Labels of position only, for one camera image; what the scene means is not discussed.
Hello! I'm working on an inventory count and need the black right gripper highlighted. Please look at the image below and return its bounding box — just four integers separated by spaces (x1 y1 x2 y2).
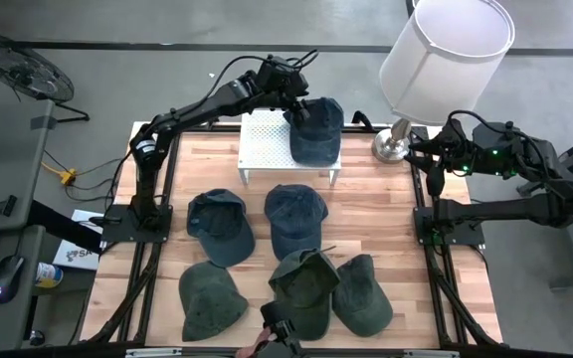
404 129 475 175

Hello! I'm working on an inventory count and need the white perforated metal shelf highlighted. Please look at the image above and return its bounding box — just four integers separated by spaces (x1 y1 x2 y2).
237 109 342 188

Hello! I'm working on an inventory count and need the green baseball cap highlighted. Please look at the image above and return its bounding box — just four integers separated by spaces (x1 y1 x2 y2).
331 254 395 338
178 261 250 343
268 246 342 342

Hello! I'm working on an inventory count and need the black table clamp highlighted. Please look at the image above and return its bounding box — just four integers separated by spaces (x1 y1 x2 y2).
350 109 376 133

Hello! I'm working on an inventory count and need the blue denim baseball cap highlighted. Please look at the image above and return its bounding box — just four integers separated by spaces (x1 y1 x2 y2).
264 183 329 263
185 188 257 269
284 96 346 168

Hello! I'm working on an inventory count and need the black computer mouse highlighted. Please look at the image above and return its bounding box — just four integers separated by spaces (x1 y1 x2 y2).
0 254 27 304

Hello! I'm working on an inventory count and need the white lamp shade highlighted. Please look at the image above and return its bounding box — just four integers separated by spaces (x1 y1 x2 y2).
378 0 516 126

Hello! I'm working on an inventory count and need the white printed cardboard box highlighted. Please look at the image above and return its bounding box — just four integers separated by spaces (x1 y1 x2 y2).
52 208 106 272

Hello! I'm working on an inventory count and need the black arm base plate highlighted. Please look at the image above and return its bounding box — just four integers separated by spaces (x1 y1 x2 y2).
100 203 173 245
413 206 486 248

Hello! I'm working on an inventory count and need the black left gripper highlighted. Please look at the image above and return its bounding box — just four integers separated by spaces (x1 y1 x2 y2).
261 74 313 121

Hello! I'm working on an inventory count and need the white blue can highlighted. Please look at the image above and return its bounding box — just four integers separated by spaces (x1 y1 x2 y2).
35 262 64 289

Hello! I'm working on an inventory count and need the silver lamp base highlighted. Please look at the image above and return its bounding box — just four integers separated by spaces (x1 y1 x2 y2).
371 117 413 165

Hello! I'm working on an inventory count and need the black floor fan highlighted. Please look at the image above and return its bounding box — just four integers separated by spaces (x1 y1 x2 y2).
0 32 92 123

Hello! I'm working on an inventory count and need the silver metal bracket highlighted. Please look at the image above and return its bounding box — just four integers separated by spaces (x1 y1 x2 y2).
124 347 184 358
403 349 462 358

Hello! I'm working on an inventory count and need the black bar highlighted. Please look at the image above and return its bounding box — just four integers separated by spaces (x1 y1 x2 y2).
27 198 108 255

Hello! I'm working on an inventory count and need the yellow power plug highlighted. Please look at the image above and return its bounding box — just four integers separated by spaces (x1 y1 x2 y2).
41 161 79 187

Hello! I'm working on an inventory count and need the black wedge stand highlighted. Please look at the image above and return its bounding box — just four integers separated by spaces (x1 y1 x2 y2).
0 194 19 218

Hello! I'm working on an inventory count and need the black aluminium table frame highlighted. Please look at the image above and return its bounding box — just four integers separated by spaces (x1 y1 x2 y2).
82 121 504 349

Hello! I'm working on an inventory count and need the person's hand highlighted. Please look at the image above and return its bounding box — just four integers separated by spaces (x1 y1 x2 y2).
235 327 278 358

